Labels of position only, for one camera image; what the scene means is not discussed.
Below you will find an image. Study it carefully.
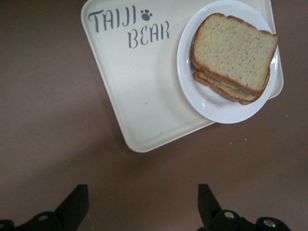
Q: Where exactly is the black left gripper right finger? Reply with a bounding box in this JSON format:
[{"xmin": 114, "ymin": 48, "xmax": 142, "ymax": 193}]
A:
[{"xmin": 198, "ymin": 183, "xmax": 289, "ymax": 231}]

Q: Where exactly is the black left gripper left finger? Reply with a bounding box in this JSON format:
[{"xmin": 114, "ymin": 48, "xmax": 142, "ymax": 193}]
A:
[{"xmin": 14, "ymin": 184, "xmax": 90, "ymax": 231}]

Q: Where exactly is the white round plate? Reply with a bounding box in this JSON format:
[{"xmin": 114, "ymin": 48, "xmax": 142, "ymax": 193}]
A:
[{"xmin": 177, "ymin": 0, "xmax": 281, "ymax": 125}]

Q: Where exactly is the fried egg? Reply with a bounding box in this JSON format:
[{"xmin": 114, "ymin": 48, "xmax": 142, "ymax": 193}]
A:
[{"xmin": 215, "ymin": 80, "xmax": 241, "ymax": 88}]

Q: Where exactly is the brown table cover sheet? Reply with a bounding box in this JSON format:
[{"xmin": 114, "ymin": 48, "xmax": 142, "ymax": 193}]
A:
[{"xmin": 0, "ymin": 0, "xmax": 308, "ymax": 231}]

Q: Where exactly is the cream bear print tray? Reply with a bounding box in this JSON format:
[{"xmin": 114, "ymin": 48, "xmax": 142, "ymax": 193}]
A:
[{"xmin": 80, "ymin": 0, "xmax": 284, "ymax": 154}]

